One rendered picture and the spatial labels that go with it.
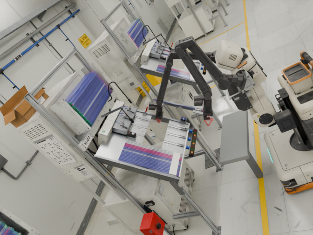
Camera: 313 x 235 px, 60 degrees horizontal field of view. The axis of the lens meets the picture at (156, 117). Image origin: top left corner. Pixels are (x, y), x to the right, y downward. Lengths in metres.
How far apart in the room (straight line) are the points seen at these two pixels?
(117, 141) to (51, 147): 0.54
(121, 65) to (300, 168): 2.21
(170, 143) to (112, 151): 0.53
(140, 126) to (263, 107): 1.10
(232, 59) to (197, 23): 4.88
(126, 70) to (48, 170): 1.61
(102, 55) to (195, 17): 3.67
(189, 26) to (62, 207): 4.86
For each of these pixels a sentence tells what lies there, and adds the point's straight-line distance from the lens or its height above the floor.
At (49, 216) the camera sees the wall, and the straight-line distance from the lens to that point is 3.73.
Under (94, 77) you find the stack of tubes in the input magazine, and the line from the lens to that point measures 2.54.
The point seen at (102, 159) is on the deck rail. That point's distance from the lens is 2.29.
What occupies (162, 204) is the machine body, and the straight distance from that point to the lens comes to 2.57.
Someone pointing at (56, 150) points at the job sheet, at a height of 1.39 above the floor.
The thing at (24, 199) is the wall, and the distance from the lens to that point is 3.58.
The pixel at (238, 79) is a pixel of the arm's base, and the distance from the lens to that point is 1.88.
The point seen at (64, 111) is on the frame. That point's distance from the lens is 2.23.
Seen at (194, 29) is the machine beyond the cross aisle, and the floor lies 0.28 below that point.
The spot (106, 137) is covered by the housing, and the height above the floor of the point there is 1.22.
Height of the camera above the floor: 2.11
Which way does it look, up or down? 26 degrees down
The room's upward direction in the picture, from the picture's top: 38 degrees counter-clockwise
